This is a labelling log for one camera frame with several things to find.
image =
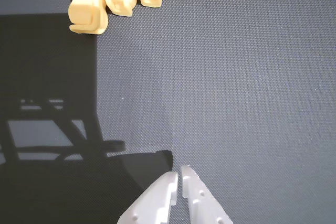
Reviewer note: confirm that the dark grey mat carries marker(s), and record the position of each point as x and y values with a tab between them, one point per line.
210	90

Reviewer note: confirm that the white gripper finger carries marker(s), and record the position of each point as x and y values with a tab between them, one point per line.
199	203
155	200

